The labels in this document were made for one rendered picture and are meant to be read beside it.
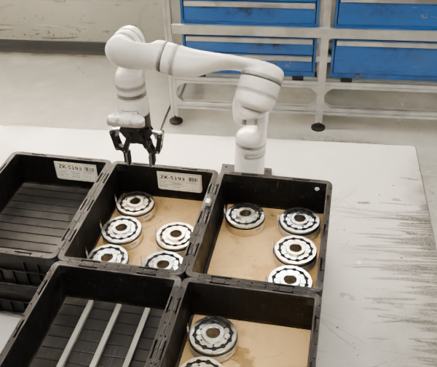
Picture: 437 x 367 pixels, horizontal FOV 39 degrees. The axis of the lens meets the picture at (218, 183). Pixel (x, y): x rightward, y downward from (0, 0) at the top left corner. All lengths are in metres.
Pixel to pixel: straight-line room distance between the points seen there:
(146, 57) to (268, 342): 0.67
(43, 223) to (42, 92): 2.52
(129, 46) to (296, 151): 0.93
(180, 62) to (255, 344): 0.63
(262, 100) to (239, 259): 0.42
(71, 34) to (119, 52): 3.22
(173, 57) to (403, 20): 2.12
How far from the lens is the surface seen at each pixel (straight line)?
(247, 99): 1.33
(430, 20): 3.38
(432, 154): 3.51
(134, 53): 1.39
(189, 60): 1.37
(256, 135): 1.81
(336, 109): 3.53
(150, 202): 1.69
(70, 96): 4.09
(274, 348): 1.36
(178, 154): 2.15
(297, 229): 1.58
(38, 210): 1.78
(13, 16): 4.72
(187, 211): 1.69
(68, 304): 1.49
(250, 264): 1.53
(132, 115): 1.47
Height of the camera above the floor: 1.90
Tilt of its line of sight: 37 degrees down
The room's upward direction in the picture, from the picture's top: 2 degrees counter-clockwise
